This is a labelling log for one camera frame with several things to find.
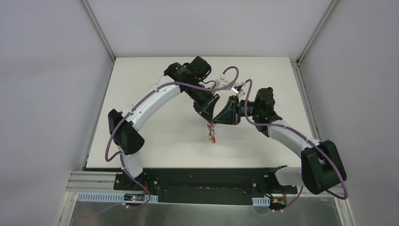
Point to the grey red keyring holder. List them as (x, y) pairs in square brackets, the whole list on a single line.
[(211, 133)]

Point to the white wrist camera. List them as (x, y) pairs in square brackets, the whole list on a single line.
[(239, 89), (221, 82)]

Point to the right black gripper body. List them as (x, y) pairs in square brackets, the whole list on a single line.
[(235, 110)]

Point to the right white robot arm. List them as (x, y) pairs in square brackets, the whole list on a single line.
[(321, 166)]

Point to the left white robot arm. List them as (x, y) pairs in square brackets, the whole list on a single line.
[(124, 126)]

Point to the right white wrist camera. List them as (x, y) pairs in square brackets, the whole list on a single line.
[(239, 89)]

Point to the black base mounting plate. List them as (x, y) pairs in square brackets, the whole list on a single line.
[(205, 186)]

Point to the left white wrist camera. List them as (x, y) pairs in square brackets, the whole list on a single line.
[(221, 82)]

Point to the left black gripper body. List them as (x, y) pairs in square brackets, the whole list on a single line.
[(203, 104)]

